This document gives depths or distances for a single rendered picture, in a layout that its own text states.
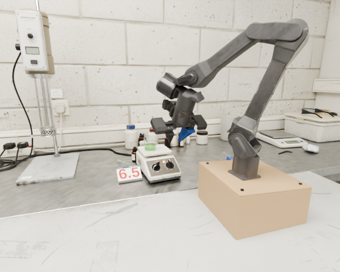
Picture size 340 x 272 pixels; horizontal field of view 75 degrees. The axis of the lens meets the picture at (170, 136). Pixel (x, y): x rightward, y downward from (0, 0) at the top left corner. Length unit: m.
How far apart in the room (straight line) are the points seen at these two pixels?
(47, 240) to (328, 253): 0.64
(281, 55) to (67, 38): 1.06
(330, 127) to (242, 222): 1.16
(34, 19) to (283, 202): 0.97
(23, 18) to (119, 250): 0.81
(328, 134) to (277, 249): 1.14
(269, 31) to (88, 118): 1.04
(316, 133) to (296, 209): 0.98
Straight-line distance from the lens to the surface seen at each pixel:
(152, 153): 0.88
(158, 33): 1.40
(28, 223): 0.73
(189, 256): 0.55
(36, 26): 0.99
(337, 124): 1.67
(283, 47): 0.58
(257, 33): 0.61
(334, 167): 1.23
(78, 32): 1.36
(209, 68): 0.63
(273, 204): 0.61
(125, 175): 0.87
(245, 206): 0.56
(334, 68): 2.03
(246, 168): 0.62
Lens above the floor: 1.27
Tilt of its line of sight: 14 degrees down
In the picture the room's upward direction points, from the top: straight up
